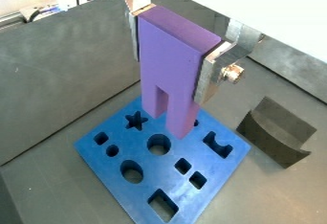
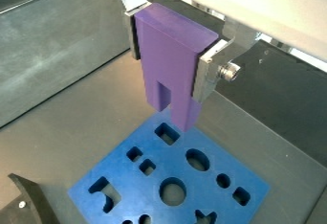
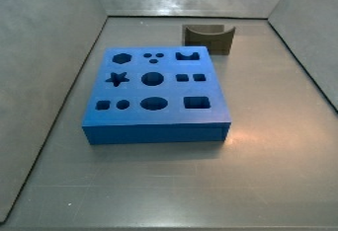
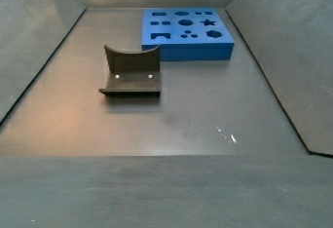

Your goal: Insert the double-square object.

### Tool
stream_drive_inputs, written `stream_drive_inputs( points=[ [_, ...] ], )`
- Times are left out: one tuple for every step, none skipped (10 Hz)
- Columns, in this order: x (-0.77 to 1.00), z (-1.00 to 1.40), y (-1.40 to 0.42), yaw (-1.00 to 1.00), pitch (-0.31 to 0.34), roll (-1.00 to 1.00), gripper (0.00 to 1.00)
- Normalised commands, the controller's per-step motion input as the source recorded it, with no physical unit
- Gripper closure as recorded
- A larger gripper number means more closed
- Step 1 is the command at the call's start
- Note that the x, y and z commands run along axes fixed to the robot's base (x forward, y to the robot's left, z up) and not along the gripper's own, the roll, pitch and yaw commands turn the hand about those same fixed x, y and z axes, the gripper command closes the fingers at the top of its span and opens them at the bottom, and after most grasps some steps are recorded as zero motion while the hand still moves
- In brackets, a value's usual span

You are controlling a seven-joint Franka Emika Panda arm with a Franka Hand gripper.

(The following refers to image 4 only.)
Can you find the black curved holder stand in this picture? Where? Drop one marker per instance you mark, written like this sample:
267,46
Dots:
133,72

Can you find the blue shape-sorter block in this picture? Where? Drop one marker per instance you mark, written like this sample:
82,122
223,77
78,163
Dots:
188,34

